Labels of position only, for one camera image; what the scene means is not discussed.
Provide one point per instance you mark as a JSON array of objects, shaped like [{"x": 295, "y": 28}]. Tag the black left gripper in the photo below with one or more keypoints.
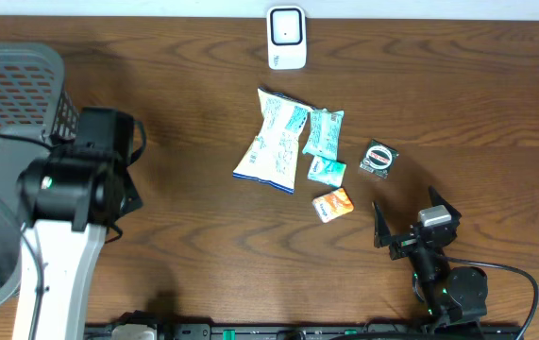
[{"x": 132, "y": 203}]

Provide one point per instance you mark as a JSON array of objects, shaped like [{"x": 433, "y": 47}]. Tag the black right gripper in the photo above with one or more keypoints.
[{"x": 381, "y": 232}]

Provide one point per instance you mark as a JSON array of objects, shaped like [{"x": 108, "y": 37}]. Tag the green Zam-Buk ointment box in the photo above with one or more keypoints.
[{"x": 378, "y": 159}]

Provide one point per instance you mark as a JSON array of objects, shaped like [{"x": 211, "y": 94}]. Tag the orange tissue packet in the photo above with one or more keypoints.
[{"x": 332, "y": 205}]

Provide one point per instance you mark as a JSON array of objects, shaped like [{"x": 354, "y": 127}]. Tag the small teal tissue packet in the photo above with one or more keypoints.
[{"x": 327, "y": 171}]

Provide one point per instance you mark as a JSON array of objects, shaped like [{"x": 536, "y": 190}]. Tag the large teal wipes packet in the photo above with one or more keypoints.
[{"x": 325, "y": 132}]

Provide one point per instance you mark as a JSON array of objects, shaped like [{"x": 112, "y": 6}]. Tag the cream blue snack bag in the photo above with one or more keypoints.
[{"x": 272, "y": 156}]

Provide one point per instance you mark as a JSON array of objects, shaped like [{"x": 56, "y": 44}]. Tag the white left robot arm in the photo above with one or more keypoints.
[{"x": 57, "y": 261}]

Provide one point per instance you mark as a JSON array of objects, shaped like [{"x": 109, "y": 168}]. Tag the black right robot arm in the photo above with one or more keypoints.
[{"x": 453, "y": 295}]

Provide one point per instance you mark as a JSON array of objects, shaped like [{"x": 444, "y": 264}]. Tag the white barcode scanner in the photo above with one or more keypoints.
[{"x": 286, "y": 37}]

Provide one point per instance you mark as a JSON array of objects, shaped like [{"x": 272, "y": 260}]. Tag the grey plastic mesh basket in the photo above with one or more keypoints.
[{"x": 35, "y": 111}]

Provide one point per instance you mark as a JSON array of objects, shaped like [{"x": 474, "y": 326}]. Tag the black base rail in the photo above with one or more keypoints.
[{"x": 381, "y": 330}]

